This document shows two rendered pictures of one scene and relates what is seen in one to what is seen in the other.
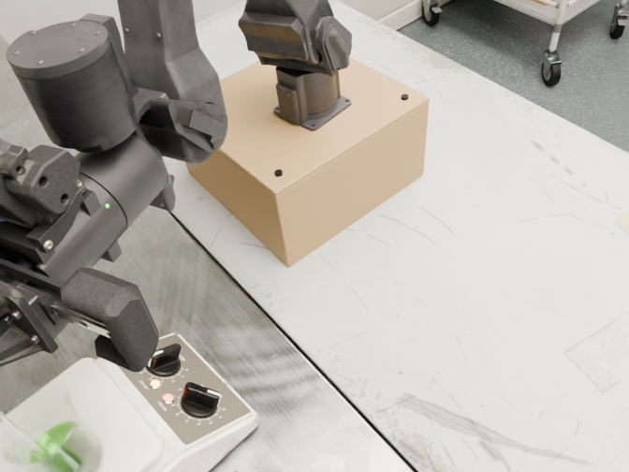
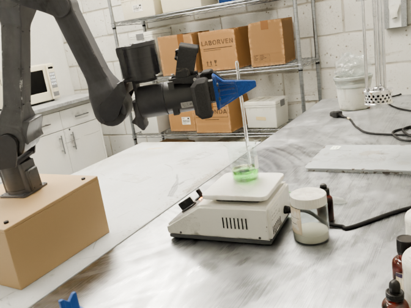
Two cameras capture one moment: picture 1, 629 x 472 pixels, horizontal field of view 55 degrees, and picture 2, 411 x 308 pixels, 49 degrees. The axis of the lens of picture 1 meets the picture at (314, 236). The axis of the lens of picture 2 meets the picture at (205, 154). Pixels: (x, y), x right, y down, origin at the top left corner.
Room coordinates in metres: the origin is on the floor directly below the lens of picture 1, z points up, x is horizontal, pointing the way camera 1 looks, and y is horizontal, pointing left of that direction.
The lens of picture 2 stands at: (0.56, 0.88, 1.26)
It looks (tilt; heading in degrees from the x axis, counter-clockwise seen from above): 15 degrees down; 246
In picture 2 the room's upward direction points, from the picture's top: 8 degrees counter-clockwise
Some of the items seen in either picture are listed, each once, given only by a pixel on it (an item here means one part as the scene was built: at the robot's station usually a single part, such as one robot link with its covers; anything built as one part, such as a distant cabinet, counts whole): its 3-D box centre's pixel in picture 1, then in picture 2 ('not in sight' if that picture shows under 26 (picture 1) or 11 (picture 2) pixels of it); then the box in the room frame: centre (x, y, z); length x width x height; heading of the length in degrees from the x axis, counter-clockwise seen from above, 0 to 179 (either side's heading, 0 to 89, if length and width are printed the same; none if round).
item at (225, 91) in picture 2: not in sight; (235, 88); (0.20, 0.22, 1.16); 0.07 x 0.04 x 0.06; 149
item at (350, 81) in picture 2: not in sight; (353, 79); (-0.66, -0.41, 1.01); 0.14 x 0.14 x 0.21
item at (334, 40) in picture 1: (303, 36); (13, 146); (0.55, -0.01, 1.10); 0.09 x 0.07 x 0.06; 60
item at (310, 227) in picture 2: not in sight; (309, 216); (0.14, 0.32, 0.94); 0.06 x 0.06 x 0.08
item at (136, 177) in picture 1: (123, 171); (148, 101); (0.32, 0.13, 1.15); 0.07 x 0.06 x 0.09; 149
